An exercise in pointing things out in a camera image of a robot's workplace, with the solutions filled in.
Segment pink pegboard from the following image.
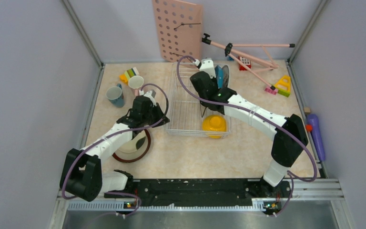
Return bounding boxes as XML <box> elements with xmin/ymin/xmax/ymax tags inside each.
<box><xmin>152</xmin><ymin>0</ymin><xmax>203</xmax><ymax>62</ymax></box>

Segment pink tripod stand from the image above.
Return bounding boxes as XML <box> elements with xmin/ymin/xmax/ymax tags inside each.
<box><xmin>202</xmin><ymin>33</ymin><xmax>295</xmax><ymax>94</ymax></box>

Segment white wire dish rack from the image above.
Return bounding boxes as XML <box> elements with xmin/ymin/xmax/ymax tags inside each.
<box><xmin>165</xmin><ymin>62</ymin><xmax>231</xmax><ymax>138</ymax></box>

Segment stacked coloured toy blocks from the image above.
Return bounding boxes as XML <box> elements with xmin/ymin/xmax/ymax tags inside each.
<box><xmin>119</xmin><ymin>67</ymin><xmax>140</xmax><ymax>84</ymax></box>

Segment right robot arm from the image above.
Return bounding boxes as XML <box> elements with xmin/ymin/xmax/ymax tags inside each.
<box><xmin>190</xmin><ymin>58</ymin><xmax>308</xmax><ymax>197</ymax></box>

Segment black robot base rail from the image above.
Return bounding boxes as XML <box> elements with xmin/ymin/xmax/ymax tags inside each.
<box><xmin>104</xmin><ymin>177</ymin><xmax>293</xmax><ymax>208</ymax></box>

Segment yellow ribbed bowl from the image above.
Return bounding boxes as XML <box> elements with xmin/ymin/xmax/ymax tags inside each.
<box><xmin>202</xmin><ymin>115</ymin><xmax>227</xmax><ymax>139</ymax></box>

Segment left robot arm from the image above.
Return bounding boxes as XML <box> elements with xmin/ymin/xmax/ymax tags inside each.
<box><xmin>59</xmin><ymin>90</ymin><xmax>170</xmax><ymax>202</ymax></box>

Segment teal polka dot plate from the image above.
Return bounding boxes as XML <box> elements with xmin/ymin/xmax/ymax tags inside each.
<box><xmin>214</xmin><ymin>65</ymin><xmax>224</xmax><ymax>88</ymax></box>

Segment cream bowl with brown rim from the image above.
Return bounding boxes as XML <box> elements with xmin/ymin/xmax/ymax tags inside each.
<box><xmin>112</xmin><ymin>129</ymin><xmax>152</xmax><ymax>163</ymax></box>

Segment round white patterned plate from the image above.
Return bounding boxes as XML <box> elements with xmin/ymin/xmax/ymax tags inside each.
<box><xmin>222</xmin><ymin>65</ymin><xmax>230</xmax><ymax>87</ymax></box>

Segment blue grey mug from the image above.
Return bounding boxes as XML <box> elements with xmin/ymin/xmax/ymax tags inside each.
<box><xmin>105</xmin><ymin>83</ymin><xmax>125</xmax><ymax>108</ymax></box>

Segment red toy block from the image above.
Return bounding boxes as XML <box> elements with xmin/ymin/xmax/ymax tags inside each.
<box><xmin>238</xmin><ymin>56</ymin><xmax>252</xmax><ymax>71</ymax></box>

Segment small wooden block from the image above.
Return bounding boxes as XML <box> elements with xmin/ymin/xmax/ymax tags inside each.
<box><xmin>303</xmin><ymin>107</ymin><xmax>312</xmax><ymax>115</ymax></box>

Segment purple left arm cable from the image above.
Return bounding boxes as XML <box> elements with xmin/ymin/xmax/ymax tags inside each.
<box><xmin>61</xmin><ymin>83</ymin><xmax>170</xmax><ymax>219</ymax></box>

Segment square floral plate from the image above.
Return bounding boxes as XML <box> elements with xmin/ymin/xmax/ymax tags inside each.
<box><xmin>200</xmin><ymin>105</ymin><xmax>207</xmax><ymax>118</ymax></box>

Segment pink mug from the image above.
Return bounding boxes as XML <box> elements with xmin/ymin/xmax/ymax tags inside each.
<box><xmin>128</xmin><ymin>75</ymin><xmax>144</xmax><ymax>96</ymax></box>

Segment yellow triangle toy block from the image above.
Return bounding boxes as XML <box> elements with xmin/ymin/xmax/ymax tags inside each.
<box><xmin>274</xmin><ymin>75</ymin><xmax>292</xmax><ymax>97</ymax></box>

